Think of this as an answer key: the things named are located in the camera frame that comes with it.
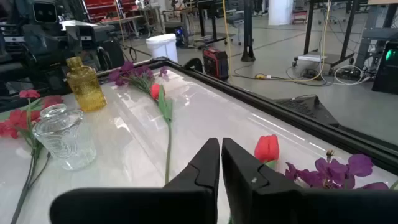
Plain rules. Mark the amber glass vase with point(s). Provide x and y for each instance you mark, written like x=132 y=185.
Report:
x=87 y=90

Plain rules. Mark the white trash bin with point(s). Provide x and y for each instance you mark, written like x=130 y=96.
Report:
x=161 y=46

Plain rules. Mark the white pillar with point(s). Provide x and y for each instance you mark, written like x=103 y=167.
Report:
x=280 y=12

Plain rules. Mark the black table frame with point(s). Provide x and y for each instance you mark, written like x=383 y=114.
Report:
x=311 y=124

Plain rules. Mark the computer tower with green light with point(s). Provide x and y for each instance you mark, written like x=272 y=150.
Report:
x=385 y=74

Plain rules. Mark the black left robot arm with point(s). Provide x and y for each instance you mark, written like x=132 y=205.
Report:
x=18 y=77

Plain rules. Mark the red flower sprig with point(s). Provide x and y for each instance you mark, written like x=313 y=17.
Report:
x=17 y=119

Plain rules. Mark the red shelf rack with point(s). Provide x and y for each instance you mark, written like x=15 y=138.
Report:
x=99 y=7

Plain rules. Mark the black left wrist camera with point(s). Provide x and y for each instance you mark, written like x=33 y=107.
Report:
x=45 y=12

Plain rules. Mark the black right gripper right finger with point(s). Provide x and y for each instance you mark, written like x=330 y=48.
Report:
x=280 y=205

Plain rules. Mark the black power strip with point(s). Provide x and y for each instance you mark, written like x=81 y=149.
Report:
x=309 y=74

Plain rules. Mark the red black toolbox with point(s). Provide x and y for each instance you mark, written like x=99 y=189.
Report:
x=215 y=63

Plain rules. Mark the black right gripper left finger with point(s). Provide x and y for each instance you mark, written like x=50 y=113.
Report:
x=140 y=205

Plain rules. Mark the purple flower sprig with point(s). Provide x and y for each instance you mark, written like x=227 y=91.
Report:
x=127 y=67
x=359 y=165

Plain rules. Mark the black desk stand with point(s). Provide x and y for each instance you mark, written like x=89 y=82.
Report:
x=309 y=28

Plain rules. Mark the gray desk frame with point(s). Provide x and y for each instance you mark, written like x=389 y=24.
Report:
x=379 y=33

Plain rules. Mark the clear glass vase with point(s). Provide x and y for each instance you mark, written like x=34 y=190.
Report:
x=65 y=140

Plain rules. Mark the black pole stand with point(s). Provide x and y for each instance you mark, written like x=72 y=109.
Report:
x=247 y=31

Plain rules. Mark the computer tower with blue lights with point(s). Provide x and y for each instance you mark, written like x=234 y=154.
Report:
x=178 y=32

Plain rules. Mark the red tulip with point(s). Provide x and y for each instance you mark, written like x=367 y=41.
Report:
x=156 y=91
x=266 y=148

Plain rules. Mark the black triangular base plate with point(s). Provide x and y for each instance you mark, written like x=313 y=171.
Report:
x=308 y=110

